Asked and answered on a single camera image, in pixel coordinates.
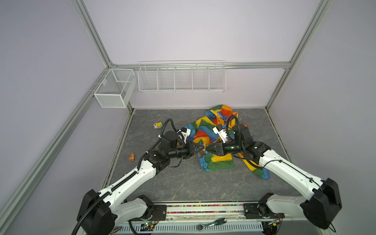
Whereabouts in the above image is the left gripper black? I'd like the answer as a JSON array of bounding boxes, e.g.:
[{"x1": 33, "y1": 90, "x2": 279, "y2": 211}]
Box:
[{"x1": 168, "y1": 139, "x2": 204, "y2": 159}]

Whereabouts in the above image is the rainbow striped jacket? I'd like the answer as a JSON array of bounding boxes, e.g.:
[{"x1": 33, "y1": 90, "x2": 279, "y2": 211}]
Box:
[{"x1": 183, "y1": 104, "x2": 270, "y2": 180}]

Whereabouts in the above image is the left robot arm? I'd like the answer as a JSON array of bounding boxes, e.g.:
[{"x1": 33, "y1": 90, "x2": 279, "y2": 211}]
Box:
[{"x1": 72, "y1": 127, "x2": 205, "y2": 235}]

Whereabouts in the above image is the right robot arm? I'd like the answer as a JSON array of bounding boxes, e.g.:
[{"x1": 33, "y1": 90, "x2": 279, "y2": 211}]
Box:
[{"x1": 205, "y1": 115, "x2": 342, "y2": 230}]

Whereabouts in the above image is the small yellow duck toy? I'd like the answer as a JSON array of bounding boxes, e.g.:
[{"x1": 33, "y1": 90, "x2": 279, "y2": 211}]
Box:
[{"x1": 153, "y1": 122, "x2": 163, "y2": 129}]

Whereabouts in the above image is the small orange toy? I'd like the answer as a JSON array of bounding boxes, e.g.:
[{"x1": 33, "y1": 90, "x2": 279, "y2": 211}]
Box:
[{"x1": 129, "y1": 153, "x2": 135, "y2": 162}]

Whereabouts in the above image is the white mesh box basket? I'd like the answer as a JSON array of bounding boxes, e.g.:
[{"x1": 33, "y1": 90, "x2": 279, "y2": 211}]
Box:
[{"x1": 94, "y1": 69, "x2": 137, "y2": 108}]

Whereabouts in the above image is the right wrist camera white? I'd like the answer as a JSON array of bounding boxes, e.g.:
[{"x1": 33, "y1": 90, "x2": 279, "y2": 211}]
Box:
[{"x1": 212, "y1": 124, "x2": 228, "y2": 143}]

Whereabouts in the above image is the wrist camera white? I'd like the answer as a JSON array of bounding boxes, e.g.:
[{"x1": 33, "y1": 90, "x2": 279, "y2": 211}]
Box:
[
  {"x1": 212, "y1": 124, "x2": 228, "y2": 143},
  {"x1": 178, "y1": 127, "x2": 191, "y2": 142}
]

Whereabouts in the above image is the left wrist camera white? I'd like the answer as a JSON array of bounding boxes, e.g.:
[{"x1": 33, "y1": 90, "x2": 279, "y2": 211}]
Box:
[{"x1": 178, "y1": 127, "x2": 191, "y2": 142}]

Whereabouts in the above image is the long white wire basket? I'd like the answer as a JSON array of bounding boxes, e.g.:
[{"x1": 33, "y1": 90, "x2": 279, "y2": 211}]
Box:
[{"x1": 138, "y1": 60, "x2": 227, "y2": 93}]

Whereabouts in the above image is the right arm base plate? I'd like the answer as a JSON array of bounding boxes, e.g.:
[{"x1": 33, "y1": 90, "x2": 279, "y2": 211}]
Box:
[{"x1": 243, "y1": 202, "x2": 285, "y2": 219}]

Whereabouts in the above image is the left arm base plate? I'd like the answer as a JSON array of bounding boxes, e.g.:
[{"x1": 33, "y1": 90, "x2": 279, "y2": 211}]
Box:
[{"x1": 131, "y1": 204, "x2": 167, "y2": 221}]

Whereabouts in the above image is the white slotted cable duct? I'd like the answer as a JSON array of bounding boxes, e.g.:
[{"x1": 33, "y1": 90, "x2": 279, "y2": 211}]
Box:
[{"x1": 117, "y1": 222, "x2": 264, "y2": 235}]

